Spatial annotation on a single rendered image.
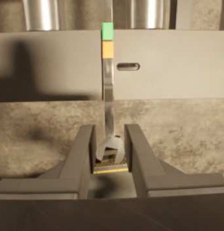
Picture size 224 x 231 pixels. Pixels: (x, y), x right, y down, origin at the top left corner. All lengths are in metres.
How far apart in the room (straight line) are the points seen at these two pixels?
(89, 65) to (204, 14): 1.47
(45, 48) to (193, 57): 0.19
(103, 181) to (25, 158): 0.83
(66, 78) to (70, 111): 1.25
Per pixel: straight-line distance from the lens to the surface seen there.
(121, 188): 1.41
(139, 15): 0.51
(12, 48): 0.25
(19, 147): 1.78
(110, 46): 0.22
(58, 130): 1.56
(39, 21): 0.52
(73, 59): 0.23
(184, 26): 0.68
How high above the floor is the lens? 1.39
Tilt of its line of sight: 73 degrees down
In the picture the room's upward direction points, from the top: 175 degrees clockwise
